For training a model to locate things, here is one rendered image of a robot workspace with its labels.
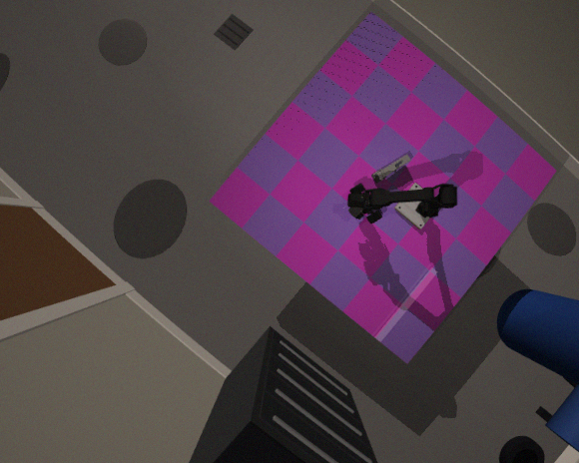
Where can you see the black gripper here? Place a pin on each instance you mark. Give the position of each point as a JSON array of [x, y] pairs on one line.
[[374, 216]]

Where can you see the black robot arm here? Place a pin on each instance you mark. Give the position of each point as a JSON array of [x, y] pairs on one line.
[[379, 198]]

